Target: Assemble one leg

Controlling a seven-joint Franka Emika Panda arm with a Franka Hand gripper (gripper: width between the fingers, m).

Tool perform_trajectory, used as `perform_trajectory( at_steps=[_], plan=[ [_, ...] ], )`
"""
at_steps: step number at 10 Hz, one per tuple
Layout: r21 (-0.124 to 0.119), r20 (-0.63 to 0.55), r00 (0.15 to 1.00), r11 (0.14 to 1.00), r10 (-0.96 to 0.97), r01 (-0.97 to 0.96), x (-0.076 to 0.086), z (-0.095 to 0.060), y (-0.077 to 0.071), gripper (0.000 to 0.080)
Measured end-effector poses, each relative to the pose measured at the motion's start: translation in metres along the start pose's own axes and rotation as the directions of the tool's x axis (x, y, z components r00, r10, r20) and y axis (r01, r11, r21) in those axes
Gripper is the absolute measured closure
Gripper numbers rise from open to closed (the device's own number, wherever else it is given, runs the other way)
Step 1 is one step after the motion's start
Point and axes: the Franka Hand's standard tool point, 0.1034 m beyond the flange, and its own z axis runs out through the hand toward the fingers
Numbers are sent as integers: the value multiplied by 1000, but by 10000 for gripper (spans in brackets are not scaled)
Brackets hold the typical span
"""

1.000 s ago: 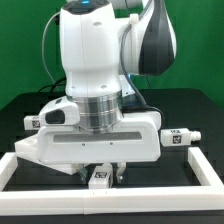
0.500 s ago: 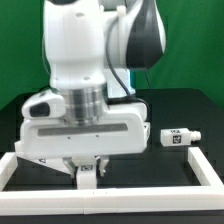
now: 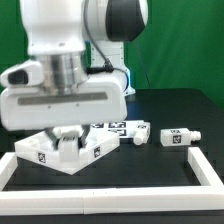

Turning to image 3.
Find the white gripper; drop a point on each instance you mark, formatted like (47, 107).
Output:
(98, 100)

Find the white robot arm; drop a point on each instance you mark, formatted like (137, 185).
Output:
(54, 88)

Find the white marker sheet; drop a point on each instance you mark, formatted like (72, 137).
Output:
(126, 129)

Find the white U-shaped fence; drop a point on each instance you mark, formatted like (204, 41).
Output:
(208, 195)

